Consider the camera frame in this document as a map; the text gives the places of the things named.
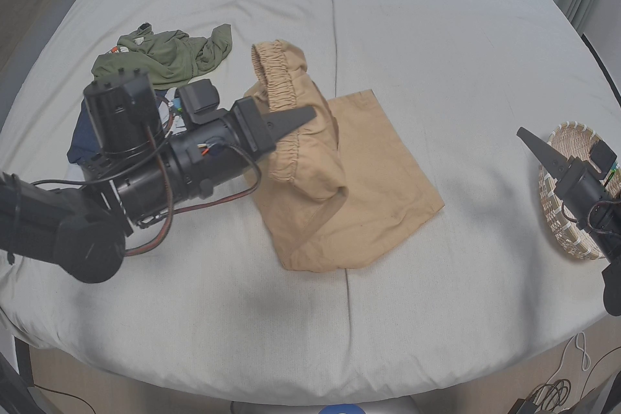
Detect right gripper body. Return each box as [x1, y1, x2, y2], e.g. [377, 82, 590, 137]
[553, 157, 609, 222]

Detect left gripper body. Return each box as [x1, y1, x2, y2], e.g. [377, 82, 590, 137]
[162, 97, 278, 204]

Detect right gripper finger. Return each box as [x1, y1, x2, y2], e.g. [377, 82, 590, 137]
[516, 126, 569, 183]

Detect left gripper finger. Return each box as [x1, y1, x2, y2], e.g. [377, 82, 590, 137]
[266, 106, 316, 142]

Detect tan shorts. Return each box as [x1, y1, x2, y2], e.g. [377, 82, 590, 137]
[243, 39, 446, 272]

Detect round woven basket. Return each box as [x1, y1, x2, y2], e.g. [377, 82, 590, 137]
[539, 122, 621, 261]

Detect green garment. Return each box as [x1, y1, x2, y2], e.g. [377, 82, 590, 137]
[91, 21, 234, 88]

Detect dark blue garment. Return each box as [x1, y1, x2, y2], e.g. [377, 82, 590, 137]
[67, 109, 98, 165]

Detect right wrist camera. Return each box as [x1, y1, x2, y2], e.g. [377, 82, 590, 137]
[589, 139, 618, 173]

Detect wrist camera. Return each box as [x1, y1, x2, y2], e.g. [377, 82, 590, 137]
[175, 80, 224, 129]
[589, 139, 618, 173]

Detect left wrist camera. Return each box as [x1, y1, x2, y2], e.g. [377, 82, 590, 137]
[175, 80, 224, 129]

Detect black cable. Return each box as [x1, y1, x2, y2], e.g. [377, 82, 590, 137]
[124, 144, 263, 257]
[514, 378, 573, 414]

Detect thin white cable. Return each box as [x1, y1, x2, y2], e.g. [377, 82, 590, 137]
[546, 332, 592, 398]

